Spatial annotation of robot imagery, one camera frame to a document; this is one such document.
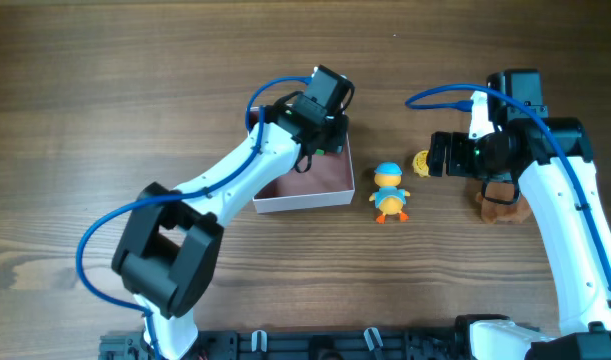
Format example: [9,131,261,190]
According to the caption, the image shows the yellow round plastic wheel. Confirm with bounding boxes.
[412,150,430,177]

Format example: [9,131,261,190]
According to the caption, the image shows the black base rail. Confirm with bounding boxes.
[97,327,466,360]

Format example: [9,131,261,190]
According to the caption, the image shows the white cardboard box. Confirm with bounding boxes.
[248,107,355,213]

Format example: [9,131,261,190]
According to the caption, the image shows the brown plush capybara with orange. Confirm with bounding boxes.
[475,182,532,224]

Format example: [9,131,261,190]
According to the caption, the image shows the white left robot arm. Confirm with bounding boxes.
[111,65,355,359]

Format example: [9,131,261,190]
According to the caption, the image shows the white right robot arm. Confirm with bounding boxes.
[405,73,611,359]

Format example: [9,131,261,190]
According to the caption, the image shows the yellow duck toy blue hat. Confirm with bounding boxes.
[369,162,411,224]

